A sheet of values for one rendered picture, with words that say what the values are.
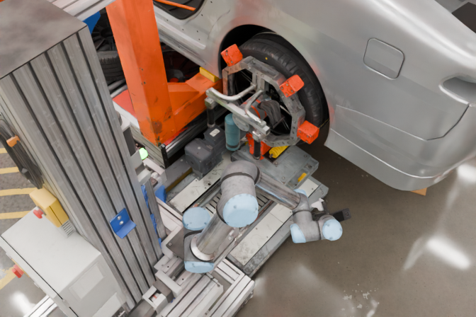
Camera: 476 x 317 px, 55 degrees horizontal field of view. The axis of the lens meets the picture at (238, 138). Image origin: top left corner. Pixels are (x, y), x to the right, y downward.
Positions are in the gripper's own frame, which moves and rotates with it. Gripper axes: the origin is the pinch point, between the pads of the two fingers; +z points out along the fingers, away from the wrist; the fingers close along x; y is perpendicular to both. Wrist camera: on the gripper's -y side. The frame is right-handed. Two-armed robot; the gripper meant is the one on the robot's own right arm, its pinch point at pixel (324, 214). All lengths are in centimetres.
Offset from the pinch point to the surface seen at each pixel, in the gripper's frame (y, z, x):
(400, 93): -40, -18, -46
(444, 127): -53, -21, -28
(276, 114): 10, 18, -50
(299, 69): -7, 20, -70
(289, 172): 7, 92, -14
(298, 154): -3, 101, -23
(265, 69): 9, 25, -74
